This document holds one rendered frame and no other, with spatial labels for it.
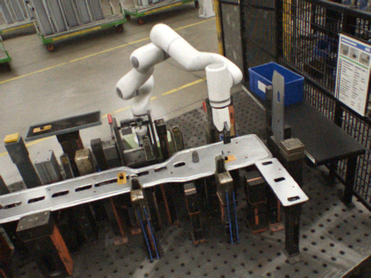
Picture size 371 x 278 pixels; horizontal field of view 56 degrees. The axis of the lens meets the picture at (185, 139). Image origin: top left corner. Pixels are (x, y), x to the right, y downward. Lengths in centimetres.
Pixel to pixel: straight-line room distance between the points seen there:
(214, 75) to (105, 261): 94
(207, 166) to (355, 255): 69
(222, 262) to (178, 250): 21
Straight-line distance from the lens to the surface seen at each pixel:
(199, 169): 153
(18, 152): 189
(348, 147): 161
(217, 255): 159
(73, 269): 170
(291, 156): 154
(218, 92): 136
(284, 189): 140
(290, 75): 201
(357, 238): 168
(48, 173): 172
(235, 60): 462
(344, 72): 163
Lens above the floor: 191
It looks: 31 degrees down
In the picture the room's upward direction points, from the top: 10 degrees counter-clockwise
